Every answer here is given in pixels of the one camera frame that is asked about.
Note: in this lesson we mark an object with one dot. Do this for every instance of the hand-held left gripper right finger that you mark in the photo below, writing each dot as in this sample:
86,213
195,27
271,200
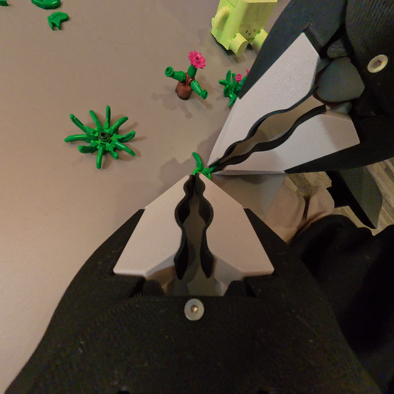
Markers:
240,243

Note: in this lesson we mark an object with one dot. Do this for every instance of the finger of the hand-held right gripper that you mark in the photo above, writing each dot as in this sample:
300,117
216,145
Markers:
277,86
307,147

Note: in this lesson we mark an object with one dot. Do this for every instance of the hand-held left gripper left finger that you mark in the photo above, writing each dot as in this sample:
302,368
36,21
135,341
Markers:
147,243

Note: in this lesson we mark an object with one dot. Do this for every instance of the green brick wheel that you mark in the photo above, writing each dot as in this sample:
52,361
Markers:
208,176

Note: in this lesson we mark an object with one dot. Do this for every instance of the green brick plant pink flowers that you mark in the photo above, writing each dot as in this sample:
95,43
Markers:
231,89

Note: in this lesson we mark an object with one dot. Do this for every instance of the person's beige trousers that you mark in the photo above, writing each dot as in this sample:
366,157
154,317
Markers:
289,212

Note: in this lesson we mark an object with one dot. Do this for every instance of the lime green brick planter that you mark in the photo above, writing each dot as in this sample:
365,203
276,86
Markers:
240,24

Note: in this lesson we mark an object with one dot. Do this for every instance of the black chair armrest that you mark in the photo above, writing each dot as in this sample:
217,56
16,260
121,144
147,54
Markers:
360,197

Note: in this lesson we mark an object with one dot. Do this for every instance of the brick cactus with pink flower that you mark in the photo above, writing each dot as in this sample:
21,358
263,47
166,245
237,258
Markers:
183,90

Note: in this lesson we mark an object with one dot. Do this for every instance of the green spiky brick plant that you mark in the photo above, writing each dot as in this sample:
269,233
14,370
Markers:
103,137

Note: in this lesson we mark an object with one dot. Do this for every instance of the person's black jacket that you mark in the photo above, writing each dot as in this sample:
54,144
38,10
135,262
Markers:
354,292

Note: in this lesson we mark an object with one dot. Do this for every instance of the cluster of green leaf pieces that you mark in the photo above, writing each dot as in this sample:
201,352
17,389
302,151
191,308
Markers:
57,19

